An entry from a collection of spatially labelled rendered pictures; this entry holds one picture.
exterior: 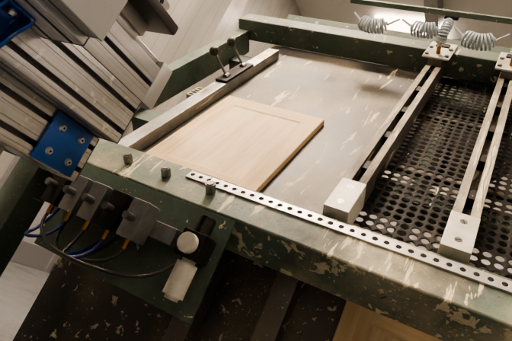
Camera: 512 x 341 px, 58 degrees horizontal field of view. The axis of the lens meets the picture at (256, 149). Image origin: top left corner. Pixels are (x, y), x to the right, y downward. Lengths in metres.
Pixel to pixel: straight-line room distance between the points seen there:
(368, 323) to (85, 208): 0.72
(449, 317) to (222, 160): 0.71
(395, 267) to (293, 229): 0.23
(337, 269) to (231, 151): 0.53
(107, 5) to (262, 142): 0.87
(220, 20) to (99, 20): 6.14
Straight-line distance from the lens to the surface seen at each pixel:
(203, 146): 1.41
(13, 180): 1.54
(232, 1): 6.96
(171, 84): 1.88
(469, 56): 2.02
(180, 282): 1.03
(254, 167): 1.30
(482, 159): 1.38
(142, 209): 1.07
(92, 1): 0.63
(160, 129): 1.50
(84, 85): 0.79
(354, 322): 1.22
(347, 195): 1.12
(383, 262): 1.01
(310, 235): 1.04
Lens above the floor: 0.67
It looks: 16 degrees up
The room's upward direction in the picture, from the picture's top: 25 degrees clockwise
